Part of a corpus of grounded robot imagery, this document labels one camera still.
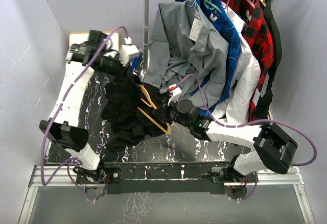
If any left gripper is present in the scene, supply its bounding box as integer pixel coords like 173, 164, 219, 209
97, 53, 131, 85

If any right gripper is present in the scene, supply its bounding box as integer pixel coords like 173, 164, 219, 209
153, 96, 192, 129

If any yellow clothes hanger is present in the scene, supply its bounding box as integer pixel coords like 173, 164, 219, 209
137, 85, 172, 135

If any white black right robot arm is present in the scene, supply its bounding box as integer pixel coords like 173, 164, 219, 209
152, 100, 298, 182

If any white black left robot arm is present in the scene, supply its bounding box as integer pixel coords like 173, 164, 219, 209
39, 29, 139, 183

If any white shirt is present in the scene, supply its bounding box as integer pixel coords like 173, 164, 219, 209
213, 3, 261, 125

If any grey shirt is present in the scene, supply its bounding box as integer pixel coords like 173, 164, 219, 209
144, 1, 229, 109

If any blue plaid shirt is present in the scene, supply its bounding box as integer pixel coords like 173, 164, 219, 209
175, 0, 242, 117

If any red black plaid shirt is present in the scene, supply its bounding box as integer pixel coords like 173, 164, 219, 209
221, 0, 274, 121

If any pink hanger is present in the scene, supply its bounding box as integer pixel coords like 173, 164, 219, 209
225, 0, 241, 23

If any blue stapler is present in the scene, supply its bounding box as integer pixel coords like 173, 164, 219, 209
129, 52, 142, 71

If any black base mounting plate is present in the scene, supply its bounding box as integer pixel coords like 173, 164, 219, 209
73, 162, 256, 195

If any black hanging jacket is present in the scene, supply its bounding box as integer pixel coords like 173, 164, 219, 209
235, 0, 283, 121

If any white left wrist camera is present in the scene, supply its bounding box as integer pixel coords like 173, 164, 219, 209
119, 37, 139, 67

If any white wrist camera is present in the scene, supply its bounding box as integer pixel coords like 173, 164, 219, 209
168, 84, 182, 105
119, 37, 139, 67

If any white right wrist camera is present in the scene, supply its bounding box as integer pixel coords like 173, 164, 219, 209
168, 84, 182, 105

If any whiteboard with yellow frame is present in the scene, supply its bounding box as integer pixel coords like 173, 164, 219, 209
68, 32, 120, 57

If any aluminium frame rail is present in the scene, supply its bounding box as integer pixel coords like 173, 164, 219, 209
19, 166, 315, 223

